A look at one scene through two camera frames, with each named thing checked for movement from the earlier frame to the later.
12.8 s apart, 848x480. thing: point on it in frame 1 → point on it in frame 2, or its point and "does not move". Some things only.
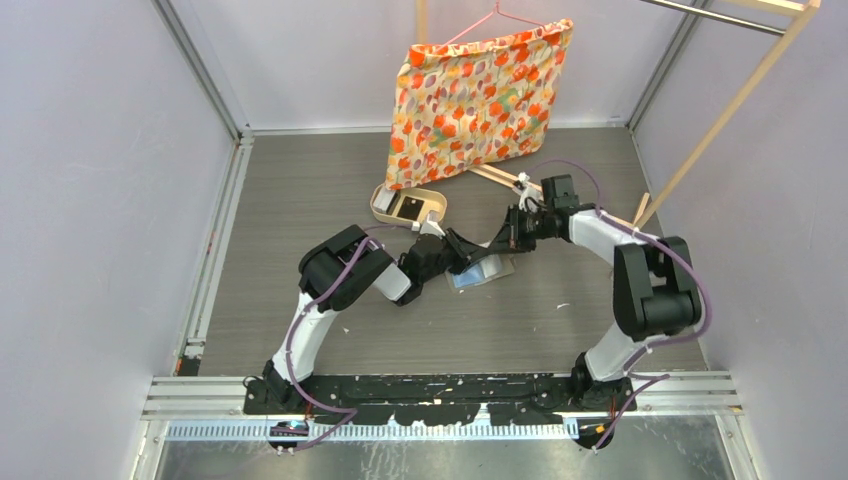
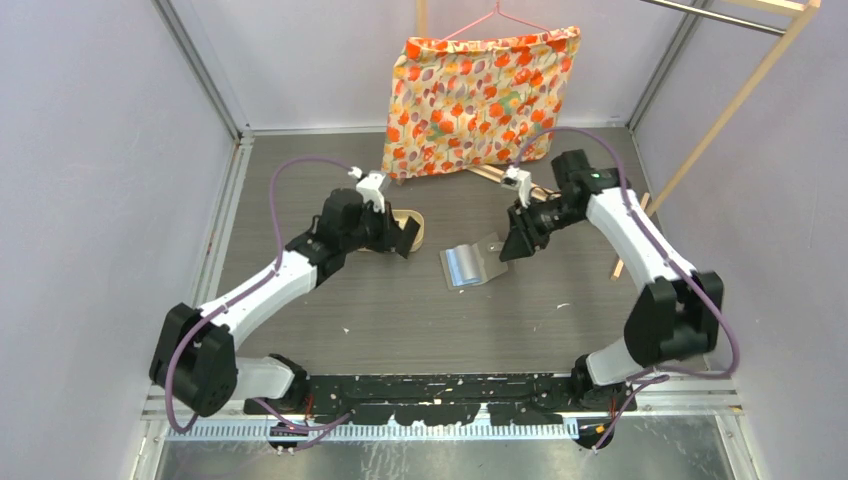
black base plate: (440, 400) does not move
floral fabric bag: (468, 104) does not move
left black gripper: (463, 250) → (388, 227)
